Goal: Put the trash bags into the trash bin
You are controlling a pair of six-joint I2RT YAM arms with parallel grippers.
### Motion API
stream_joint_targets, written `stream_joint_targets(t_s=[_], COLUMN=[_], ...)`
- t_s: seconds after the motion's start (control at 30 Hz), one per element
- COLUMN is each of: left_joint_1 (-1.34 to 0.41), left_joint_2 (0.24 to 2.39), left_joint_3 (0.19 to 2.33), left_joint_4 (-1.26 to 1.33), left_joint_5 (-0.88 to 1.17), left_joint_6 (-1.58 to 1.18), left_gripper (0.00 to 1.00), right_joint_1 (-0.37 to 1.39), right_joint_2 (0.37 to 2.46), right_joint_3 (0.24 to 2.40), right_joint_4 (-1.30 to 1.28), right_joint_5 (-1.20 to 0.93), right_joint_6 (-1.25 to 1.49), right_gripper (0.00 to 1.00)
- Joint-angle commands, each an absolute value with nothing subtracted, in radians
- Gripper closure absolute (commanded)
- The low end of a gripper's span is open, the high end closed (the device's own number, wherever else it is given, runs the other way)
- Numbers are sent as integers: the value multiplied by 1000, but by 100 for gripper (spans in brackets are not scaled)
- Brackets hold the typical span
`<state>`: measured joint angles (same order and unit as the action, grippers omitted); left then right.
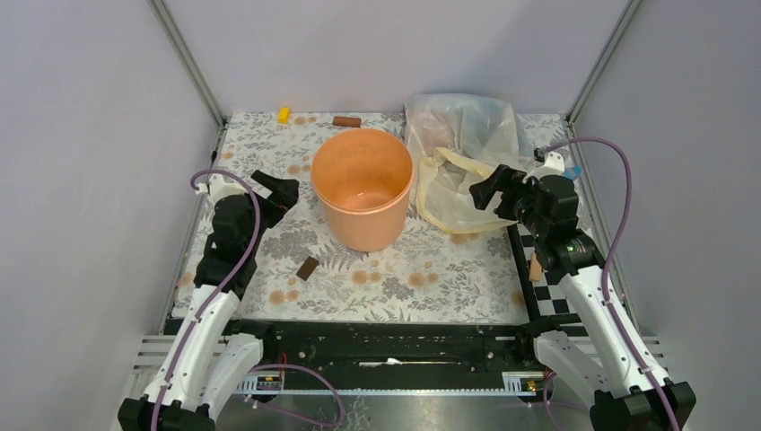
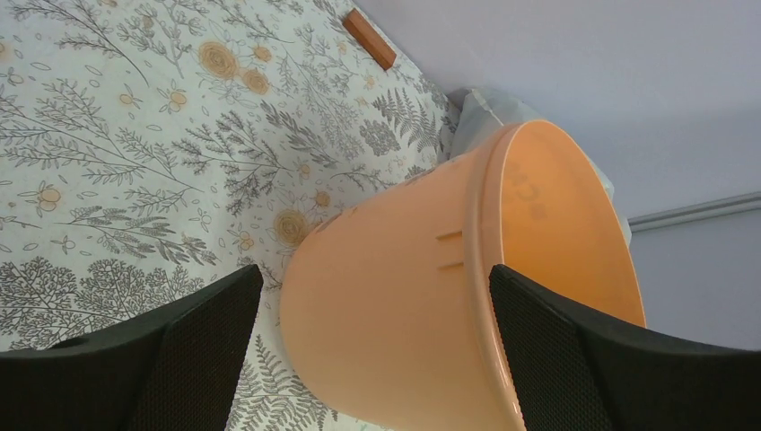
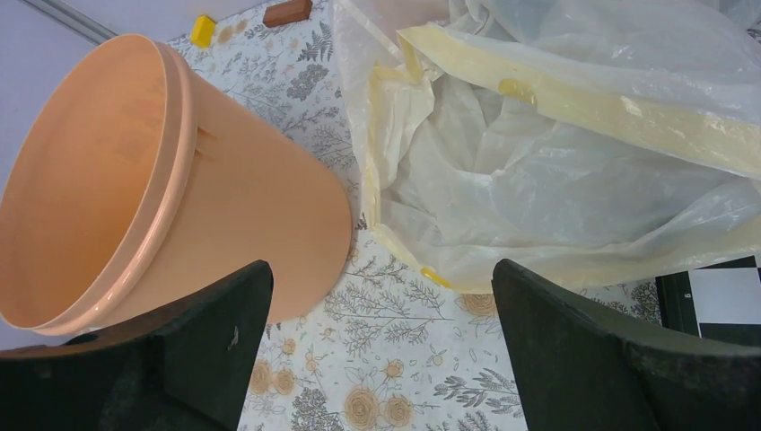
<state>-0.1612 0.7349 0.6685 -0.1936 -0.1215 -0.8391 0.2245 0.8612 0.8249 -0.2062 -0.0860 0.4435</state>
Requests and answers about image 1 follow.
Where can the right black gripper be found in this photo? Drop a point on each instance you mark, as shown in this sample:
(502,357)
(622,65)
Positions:
(505,180)

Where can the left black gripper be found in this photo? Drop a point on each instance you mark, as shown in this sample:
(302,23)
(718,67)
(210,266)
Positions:
(284,195)

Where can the clear white trash bag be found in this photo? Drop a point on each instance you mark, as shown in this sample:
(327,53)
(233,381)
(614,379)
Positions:
(480,128)

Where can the orange plastic trash bin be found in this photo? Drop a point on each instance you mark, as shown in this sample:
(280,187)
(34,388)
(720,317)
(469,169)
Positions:
(363,178)

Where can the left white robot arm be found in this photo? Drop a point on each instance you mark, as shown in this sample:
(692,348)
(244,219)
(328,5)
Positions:
(191,387)

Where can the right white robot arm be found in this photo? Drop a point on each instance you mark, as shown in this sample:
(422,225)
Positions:
(627,388)

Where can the yellow toy block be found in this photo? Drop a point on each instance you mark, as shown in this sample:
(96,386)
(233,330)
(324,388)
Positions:
(284,115)

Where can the dark brown rectangular block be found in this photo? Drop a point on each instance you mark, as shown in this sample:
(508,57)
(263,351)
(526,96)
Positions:
(307,268)

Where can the brown wooden cylinder block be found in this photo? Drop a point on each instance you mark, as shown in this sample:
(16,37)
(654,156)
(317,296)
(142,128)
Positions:
(346,122)

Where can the blue toy piece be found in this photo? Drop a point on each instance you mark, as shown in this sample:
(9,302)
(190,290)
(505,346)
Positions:
(573,172)

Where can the light wooden block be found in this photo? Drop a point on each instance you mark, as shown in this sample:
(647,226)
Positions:
(535,269)

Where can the floral patterned table mat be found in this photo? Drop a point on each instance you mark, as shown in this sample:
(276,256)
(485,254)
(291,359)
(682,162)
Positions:
(361,252)

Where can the black white checkerboard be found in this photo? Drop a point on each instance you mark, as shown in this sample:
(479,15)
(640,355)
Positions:
(543,298)

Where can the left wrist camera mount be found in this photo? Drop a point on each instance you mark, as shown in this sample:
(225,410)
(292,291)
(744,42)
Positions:
(219,187)

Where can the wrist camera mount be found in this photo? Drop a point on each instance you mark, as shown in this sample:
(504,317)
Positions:
(219,187)
(553,164)

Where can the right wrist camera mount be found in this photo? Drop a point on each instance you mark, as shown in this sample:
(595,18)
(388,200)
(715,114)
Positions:
(553,164)

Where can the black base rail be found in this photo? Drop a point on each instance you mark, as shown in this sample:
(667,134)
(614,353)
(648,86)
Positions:
(405,356)

